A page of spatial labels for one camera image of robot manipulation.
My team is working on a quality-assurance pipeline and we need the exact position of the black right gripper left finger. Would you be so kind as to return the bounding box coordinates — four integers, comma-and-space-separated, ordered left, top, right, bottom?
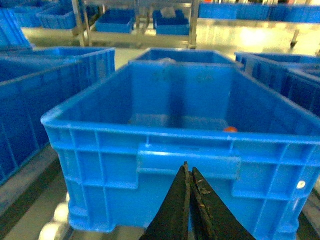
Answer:
140, 162, 191, 240

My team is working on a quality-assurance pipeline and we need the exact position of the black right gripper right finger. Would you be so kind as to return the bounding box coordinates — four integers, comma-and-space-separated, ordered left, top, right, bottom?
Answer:
190, 167, 254, 240

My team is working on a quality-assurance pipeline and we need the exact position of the orange cylindrical cap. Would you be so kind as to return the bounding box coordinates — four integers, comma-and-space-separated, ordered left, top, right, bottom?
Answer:
223, 126, 238, 133

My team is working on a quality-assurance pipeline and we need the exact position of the left dark blue crate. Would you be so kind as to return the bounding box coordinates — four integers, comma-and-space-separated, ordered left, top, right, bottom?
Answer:
0, 46, 116, 184

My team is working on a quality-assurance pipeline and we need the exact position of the right blue crate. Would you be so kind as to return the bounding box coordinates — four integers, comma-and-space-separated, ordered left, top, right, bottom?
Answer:
234, 52, 320, 116

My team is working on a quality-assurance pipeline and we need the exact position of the blue open crate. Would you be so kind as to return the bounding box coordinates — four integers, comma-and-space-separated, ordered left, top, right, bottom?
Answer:
41, 61, 320, 240

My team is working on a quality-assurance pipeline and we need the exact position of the far steel cart rack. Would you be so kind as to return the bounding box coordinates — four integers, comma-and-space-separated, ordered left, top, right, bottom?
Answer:
71, 0, 200, 49

